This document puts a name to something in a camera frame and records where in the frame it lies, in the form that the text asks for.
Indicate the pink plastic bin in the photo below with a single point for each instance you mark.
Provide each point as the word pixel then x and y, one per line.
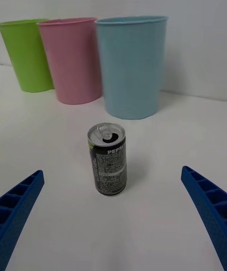
pixel 71 63

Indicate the black drink can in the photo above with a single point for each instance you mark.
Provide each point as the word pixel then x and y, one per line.
pixel 110 167

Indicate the green plastic bin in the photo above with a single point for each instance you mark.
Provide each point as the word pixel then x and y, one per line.
pixel 26 58

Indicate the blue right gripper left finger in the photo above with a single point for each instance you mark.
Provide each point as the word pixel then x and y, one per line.
pixel 19 214

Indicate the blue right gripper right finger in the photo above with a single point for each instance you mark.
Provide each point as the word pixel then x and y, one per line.
pixel 210 207

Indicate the pale blue plastic bin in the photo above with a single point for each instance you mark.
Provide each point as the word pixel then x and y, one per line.
pixel 132 70

